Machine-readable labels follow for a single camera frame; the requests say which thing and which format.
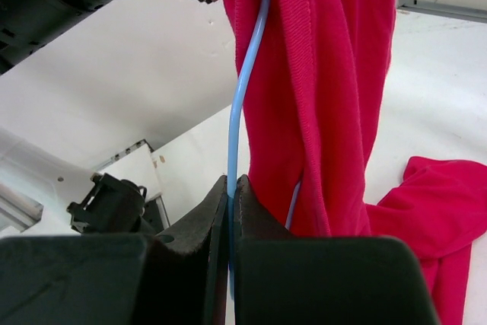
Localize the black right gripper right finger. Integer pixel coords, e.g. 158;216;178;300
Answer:
233;176;440;324

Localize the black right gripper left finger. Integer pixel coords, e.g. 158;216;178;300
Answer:
1;177;228;324

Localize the blue wire hanger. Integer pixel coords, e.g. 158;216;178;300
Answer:
226;0;302;303

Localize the red t shirt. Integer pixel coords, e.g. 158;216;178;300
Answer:
224;0;486;324

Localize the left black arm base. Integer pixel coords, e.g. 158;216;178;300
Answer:
67;174;170;235

